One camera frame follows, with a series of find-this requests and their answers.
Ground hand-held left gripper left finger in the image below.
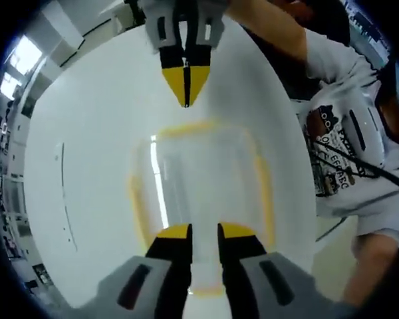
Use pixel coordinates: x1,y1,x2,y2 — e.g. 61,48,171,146
71,223,193,319

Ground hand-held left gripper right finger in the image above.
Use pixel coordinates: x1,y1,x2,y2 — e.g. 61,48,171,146
218,222,360,319

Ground clear storage box yellow latches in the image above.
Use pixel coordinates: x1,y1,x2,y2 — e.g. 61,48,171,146
126,118,275,298

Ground person's bare leg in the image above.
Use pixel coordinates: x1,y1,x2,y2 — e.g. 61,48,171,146
340,231,399,302

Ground bright window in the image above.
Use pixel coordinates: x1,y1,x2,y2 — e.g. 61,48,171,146
0,35,43,98

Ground cluttered shelf rack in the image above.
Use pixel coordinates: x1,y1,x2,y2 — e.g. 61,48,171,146
0,99,29,264

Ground white chest device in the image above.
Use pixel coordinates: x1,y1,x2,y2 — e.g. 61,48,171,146
344,94,387,169

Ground black device cable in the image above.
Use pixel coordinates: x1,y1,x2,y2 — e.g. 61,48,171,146
314,139,399,192

